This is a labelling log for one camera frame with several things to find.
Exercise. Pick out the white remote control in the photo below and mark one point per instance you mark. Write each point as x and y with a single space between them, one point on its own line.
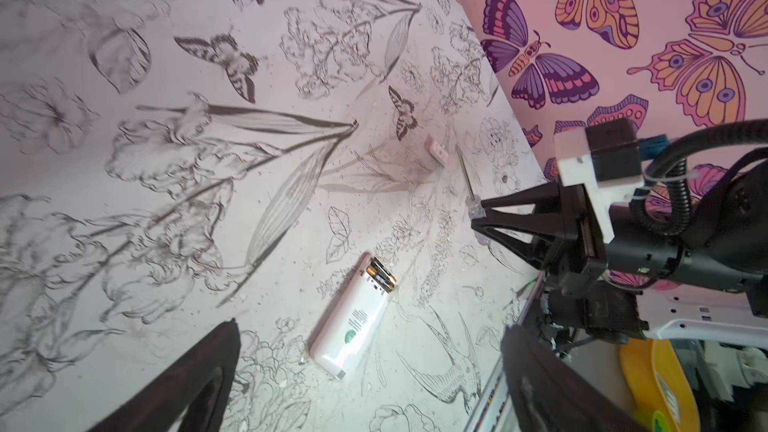
346 333

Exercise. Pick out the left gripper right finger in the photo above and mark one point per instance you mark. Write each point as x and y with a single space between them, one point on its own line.
547 395

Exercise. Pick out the battery cover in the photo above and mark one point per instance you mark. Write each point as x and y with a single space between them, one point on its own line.
438 152

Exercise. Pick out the yellow object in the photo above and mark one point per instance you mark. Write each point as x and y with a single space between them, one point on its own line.
663 397

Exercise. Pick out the AA battery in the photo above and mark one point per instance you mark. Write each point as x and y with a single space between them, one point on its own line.
389 281
372 273

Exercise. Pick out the screwdriver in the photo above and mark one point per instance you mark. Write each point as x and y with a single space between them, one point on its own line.
467 183

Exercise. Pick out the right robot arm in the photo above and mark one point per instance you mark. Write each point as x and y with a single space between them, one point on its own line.
708 190

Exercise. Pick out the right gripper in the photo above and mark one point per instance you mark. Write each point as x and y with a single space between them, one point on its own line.
634 260

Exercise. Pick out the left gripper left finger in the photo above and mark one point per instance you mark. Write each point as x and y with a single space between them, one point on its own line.
194 389

